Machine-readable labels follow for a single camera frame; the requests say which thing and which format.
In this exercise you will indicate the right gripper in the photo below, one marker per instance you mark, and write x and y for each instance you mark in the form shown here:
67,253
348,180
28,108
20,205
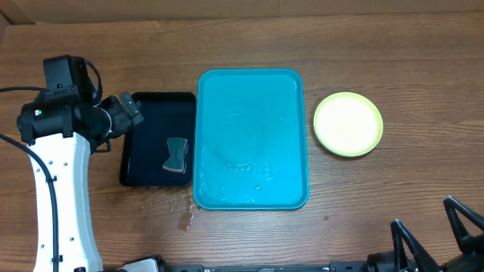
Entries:
470,262

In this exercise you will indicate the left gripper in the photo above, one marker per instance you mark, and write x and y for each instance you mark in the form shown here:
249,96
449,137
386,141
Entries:
124,122

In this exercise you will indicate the green scrubbing sponge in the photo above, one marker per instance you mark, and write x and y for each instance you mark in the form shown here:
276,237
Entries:
177,148

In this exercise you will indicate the yellow plate with stain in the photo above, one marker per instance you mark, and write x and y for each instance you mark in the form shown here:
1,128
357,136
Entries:
348,124

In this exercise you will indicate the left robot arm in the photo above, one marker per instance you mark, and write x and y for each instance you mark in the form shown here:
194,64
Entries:
61,133

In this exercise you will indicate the black tray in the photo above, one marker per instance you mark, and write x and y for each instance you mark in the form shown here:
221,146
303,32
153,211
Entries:
166,115

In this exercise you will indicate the teal serving tray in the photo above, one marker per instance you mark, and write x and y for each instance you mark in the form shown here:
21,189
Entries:
250,146

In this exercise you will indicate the black mounting rail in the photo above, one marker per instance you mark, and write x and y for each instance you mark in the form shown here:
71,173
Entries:
156,263

